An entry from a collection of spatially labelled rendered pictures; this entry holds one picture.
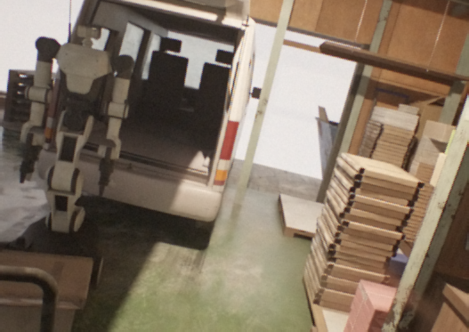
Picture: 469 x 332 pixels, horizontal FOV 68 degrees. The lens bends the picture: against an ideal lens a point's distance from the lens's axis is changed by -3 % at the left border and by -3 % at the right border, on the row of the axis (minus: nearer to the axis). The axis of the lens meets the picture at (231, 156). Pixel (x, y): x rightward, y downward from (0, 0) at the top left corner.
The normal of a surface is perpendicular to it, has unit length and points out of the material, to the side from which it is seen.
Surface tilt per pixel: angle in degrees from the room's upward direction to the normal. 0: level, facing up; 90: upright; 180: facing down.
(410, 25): 90
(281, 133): 90
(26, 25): 90
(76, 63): 90
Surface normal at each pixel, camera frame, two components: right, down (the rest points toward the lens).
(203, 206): 0.02, 0.19
